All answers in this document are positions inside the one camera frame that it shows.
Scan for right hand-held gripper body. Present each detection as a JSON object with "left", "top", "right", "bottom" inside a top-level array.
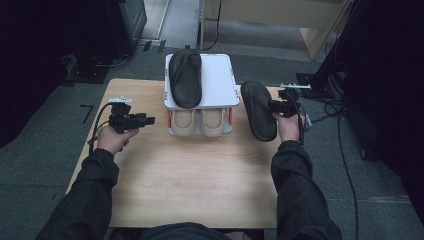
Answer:
[{"left": 278, "top": 82, "right": 313, "bottom": 118}]

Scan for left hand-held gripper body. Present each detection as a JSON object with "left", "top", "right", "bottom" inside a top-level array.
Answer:
[{"left": 107, "top": 95, "right": 148, "bottom": 135}]

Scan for black slipper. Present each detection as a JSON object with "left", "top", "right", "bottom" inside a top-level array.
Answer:
[
  {"left": 168, "top": 49, "right": 204, "bottom": 110},
  {"left": 240, "top": 80, "right": 279, "bottom": 143}
]

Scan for white shoe rack orange supports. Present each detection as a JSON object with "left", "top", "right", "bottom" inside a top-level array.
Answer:
[{"left": 164, "top": 53, "right": 241, "bottom": 138}]

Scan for person's left hand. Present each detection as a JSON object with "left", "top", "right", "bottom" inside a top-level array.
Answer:
[{"left": 96, "top": 125, "right": 141, "bottom": 158}]

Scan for person's right hand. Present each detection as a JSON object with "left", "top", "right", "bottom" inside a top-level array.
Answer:
[{"left": 272, "top": 111, "right": 307, "bottom": 144}]

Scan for black stand base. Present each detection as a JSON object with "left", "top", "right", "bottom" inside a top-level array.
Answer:
[{"left": 295, "top": 71, "right": 334, "bottom": 99}]

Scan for light wooden cabinet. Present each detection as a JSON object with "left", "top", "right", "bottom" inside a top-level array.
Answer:
[{"left": 199, "top": 0, "right": 354, "bottom": 61}]

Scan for dark cabinet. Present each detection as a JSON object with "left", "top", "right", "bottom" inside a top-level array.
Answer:
[{"left": 71, "top": 0, "right": 148, "bottom": 68}]

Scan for black curtain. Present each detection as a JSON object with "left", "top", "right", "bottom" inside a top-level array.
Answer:
[
  {"left": 0, "top": 0, "right": 78, "bottom": 148},
  {"left": 313, "top": 0, "right": 424, "bottom": 228}
]

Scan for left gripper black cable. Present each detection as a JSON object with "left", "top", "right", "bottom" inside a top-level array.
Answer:
[{"left": 87, "top": 101, "right": 114, "bottom": 155}]

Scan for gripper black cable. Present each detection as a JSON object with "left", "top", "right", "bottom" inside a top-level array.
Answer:
[
  {"left": 287, "top": 91, "right": 307, "bottom": 148},
  {"left": 87, "top": 101, "right": 114, "bottom": 155}
]

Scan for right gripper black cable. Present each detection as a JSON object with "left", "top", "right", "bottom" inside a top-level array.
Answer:
[{"left": 287, "top": 91, "right": 307, "bottom": 148}]

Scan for black floor cable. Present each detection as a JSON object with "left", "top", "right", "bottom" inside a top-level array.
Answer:
[{"left": 321, "top": 96, "right": 360, "bottom": 240}]

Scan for black hanging cable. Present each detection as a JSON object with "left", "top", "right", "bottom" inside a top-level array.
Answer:
[{"left": 203, "top": 0, "right": 224, "bottom": 52}]

